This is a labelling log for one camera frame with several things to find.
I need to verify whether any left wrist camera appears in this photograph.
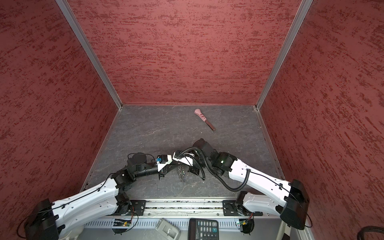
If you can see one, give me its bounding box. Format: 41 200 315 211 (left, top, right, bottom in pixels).
156 155 173 173

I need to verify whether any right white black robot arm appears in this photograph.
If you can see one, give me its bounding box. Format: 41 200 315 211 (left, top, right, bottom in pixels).
175 139 313 230

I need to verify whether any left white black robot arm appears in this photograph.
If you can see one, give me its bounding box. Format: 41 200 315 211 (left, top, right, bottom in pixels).
19 153 183 240

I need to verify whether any aluminium front rail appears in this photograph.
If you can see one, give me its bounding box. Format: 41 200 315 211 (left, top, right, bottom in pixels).
61 197 301 219

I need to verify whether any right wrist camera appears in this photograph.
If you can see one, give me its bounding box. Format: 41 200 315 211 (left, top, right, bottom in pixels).
172 151 195 166

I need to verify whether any aluminium corner post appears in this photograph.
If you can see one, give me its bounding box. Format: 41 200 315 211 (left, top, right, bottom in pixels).
56 0 123 111
256 0 313 111

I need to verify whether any black calculator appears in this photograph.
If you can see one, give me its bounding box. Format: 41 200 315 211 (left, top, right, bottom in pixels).
188 219 219 240

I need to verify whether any pink handled knife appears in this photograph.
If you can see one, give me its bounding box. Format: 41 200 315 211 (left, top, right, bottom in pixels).
194 109 216 132

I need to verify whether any black cable coil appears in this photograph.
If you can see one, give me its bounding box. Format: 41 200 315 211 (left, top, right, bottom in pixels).
356 225 384 240

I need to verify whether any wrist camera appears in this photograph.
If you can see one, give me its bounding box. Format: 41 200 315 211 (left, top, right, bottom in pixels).
172 151 195 166
156 155 173 173

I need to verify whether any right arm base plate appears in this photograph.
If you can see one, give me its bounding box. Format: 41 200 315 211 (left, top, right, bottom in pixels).
222 200 263 217

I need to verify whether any right aluminium corner post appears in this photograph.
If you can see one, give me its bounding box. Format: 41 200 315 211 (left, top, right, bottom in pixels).
256 0 313 111

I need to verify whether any left aluminium corner post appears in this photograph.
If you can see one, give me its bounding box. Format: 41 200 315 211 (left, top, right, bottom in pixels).
56 0 123 111

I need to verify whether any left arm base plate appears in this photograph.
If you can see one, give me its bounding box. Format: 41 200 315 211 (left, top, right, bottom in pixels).
113 200 147 216

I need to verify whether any grey plastic device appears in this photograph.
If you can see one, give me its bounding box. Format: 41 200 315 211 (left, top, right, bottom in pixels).
155 219 181 240

